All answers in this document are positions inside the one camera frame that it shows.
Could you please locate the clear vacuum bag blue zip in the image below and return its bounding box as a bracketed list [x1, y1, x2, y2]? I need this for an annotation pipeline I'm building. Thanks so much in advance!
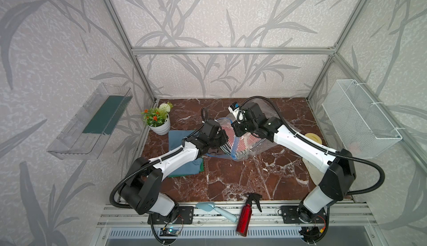
[201, 96, 298, 161]

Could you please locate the green tank top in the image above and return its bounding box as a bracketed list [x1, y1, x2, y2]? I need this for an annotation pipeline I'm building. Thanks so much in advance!
[168, 158, 204, 178]

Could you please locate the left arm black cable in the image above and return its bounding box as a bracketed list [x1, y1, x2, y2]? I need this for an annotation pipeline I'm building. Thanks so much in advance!
[109, 107, 209, 209]

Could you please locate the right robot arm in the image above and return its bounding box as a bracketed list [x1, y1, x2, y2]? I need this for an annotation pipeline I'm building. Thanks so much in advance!
[229, 102, 356, 222]

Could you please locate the potted plant white pot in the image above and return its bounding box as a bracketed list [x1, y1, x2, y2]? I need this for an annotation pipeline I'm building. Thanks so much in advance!
[141, 102, 173, 135]

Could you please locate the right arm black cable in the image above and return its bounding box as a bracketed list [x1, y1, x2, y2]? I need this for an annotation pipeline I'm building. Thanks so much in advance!
[236, 95, 386, 196]

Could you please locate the red spray bottle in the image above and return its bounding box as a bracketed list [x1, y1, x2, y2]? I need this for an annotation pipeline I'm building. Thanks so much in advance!
[236, 193, 262, 237]

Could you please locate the blue garment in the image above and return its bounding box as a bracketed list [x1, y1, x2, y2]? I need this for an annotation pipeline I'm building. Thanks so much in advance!
[167, 130, 204, 178]

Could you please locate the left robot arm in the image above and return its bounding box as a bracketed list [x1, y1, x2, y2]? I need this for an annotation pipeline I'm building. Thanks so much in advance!
[110, 119, 228, 219]

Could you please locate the white wire basket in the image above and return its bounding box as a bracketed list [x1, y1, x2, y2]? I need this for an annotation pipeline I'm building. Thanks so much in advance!
[322, 79, 402, 159]

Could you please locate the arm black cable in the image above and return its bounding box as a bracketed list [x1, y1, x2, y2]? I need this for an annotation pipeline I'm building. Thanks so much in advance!
[236, 95, 386, 196]
[109, 107, 209, 209]

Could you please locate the red white striped top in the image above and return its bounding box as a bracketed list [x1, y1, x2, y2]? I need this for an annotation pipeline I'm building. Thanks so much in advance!
[220, 121, 270, 161]

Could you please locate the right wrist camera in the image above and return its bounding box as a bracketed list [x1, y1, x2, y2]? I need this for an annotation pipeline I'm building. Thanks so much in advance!
[229, 102, 240, 121]

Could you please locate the yellow smiley sponge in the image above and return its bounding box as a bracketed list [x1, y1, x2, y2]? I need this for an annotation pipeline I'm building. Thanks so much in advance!
[305, 133, 322, 145]

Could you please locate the clear plastic wall shelf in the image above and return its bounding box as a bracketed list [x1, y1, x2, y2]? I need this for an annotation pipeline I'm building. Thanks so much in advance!
[47, 83, 133, 160]

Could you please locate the light blue brush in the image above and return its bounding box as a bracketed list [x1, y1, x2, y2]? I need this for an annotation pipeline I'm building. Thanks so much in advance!
[195, 202, 238, 223]

